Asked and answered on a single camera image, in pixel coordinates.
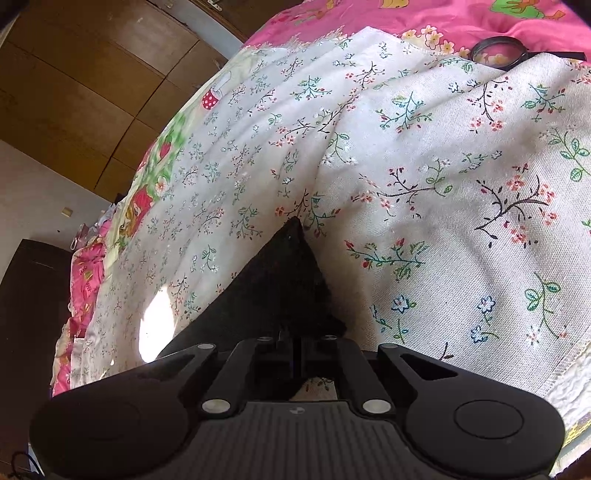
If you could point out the black magnifying glass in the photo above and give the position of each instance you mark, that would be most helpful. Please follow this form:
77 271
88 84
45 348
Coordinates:
558 55

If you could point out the wooden wardrobe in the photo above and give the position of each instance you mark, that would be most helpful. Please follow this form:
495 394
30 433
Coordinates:
92 92

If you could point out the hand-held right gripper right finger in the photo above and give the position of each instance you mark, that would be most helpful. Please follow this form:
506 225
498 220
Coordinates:
314 364

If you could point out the white floral bed sheet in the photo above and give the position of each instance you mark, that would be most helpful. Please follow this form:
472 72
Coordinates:
415 138

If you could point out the wooden door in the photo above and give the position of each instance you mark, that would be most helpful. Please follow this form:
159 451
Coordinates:
258 18

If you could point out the black pants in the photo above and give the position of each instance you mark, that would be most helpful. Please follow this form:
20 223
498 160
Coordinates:
277 286

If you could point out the pink cartoon quilt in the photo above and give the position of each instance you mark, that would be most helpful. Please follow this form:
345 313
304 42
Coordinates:
369 18

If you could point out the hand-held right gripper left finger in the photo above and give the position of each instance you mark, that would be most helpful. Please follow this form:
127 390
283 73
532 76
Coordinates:
277 364

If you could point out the dark wooden headboard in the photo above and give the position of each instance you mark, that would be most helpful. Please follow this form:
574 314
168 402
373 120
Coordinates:
32 323

